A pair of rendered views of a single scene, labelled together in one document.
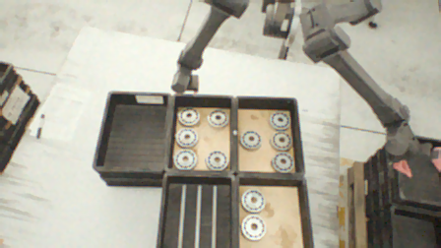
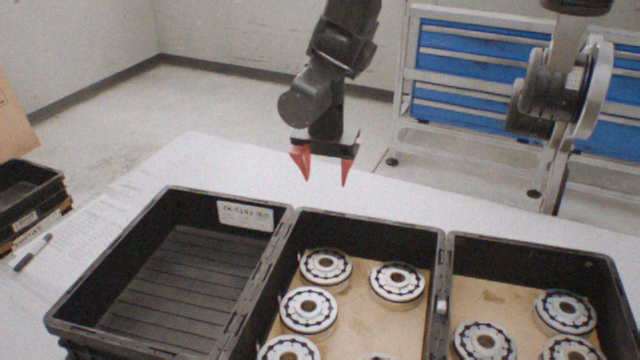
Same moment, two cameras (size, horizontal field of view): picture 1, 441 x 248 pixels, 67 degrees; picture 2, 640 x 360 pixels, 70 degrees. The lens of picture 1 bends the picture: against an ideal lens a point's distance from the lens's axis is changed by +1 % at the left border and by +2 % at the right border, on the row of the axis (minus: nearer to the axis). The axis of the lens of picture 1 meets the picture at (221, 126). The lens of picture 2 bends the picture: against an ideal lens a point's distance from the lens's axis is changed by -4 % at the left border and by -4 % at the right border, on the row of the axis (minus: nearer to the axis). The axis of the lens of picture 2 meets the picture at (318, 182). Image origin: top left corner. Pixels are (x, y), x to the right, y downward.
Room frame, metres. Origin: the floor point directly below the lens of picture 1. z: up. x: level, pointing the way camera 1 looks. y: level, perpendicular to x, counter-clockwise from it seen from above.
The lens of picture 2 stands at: (0.17, -0.04, 1.50)
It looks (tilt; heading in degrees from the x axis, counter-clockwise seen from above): 34 degrees down; 19
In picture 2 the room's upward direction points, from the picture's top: straight up
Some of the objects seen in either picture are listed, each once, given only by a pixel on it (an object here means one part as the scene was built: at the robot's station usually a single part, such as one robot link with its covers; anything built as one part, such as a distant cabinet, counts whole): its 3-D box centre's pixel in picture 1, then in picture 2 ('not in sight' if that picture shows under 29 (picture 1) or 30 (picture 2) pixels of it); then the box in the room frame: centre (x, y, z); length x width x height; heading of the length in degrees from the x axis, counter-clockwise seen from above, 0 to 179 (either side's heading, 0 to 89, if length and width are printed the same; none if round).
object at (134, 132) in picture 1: (137, 135); (189, 280); (0.68, 0.39, 0.87); 0.40 x 0.30 x 0.11; 4
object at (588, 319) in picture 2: (280, 120); (566, 310); (0.83, -0.28, 0.86); 0.10 x 0.10 x 0.01
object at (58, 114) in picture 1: (61, 110); (83, 235); (0.86, 0.85, 0.70); 0.33 x 0.23 x 0.01; 174
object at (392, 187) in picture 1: (404, 182); not in sight; (0.77, -1.12, 0.37); 0.40 x 0.30 x 0.45; 174
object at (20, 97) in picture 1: (15, 104); (43, 240); (1.04, 1.31, 0.41); 0.31 x 0.02 x 0.16; 174
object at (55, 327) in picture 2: (135, 130); (184, 260); (0.68, 0.39, 0.92); 0.40 x 0.30 x 0.02; 4
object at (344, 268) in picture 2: (189, 116); (325, 264); (0.81, 0.16, 0.86); 0.10 x 0.10 x 0.01
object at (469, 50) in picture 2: not in sight; (481, 81); (2.60, -0.11, 0.60); 0.72 x 0.03 x 0.56; 84
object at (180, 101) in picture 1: (202, 137); (347, 314); (0.69, 0.09, 0.87); 0.40 x 0.30 x 0.11; 4
